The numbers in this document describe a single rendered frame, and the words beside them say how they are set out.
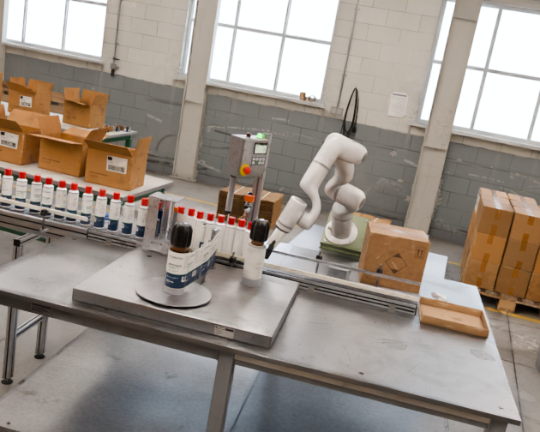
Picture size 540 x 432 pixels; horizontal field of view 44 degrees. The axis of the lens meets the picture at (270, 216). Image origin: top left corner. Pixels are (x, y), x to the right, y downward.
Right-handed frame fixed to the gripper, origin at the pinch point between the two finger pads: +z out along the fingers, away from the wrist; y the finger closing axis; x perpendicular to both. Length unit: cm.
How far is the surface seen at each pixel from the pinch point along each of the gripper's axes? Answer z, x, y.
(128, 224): 24, -67, 2
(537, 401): 29, 196, -120
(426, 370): -16, 77, 63
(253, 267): -3.0, -1.1, 32.2
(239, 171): -28.1, -31.3, 0.7
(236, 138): -40, -41, -2
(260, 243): -13.1, -3.8, 30.5
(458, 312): -22, 93, -12
